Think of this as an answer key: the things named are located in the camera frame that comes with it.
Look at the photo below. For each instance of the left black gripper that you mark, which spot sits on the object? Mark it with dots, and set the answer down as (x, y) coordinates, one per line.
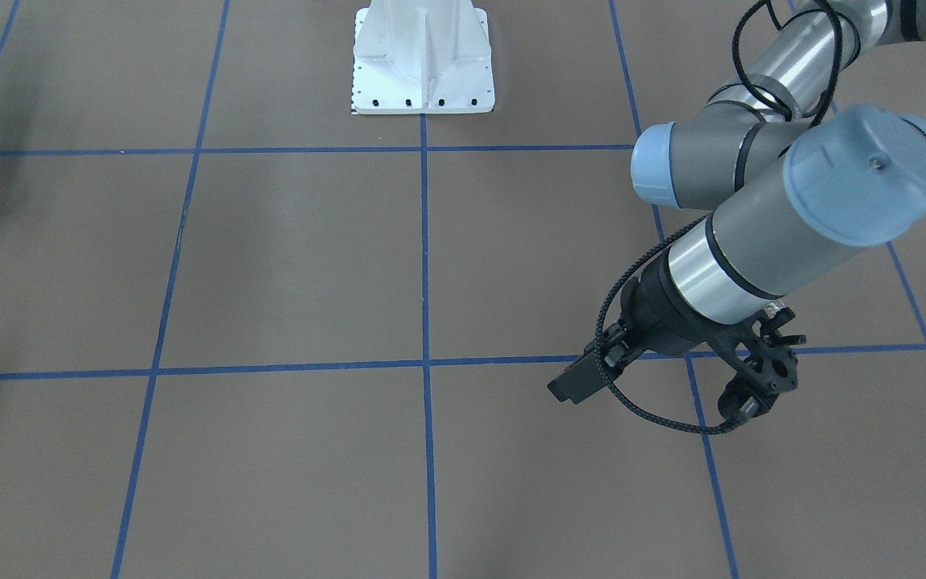
(657, 319)

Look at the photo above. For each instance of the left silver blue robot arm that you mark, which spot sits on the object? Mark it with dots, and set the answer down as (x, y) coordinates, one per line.
(789, 190)

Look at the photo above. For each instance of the white pedestal column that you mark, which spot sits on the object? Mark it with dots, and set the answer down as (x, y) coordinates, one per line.
(422, 57)

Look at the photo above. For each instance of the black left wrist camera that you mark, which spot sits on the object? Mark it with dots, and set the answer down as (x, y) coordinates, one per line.
(763, 359)

